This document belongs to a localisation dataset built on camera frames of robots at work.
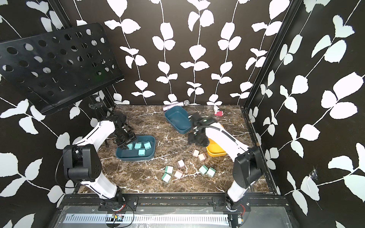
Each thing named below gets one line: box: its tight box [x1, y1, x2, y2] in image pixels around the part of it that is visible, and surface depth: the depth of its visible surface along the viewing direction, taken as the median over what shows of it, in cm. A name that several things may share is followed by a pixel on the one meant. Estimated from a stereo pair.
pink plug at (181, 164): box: [177, 159, 186, 169], surface depth 88 cm
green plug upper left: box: [164, 165, 174, 175], surface depth 86 cm
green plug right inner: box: [198, 164, 209, 175], surface depth 86 cm
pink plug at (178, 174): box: [173, 169, 183, 180], surface depth 85 cm
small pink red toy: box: [214, 110, 224, 117], surface depth 117 cm
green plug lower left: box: [161, 172, 172, 183], surface depth 83 cm
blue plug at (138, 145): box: [134, 141, 143, 150], surface depth 95 cm
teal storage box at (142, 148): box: [115, 135, 156, 162], surface depth 94 cm
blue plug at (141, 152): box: [138, 149, 146, 156], surface depth 92 cm
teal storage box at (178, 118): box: [164, 105, 192, 135], surface depth 115 cm
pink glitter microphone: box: [162, 99, 191, 112], surface depth 121 cm
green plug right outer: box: [206, 167, 217, 178], surface depth 85 cm
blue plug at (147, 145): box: [143, 140, 153, 151], surface depth 97 cm
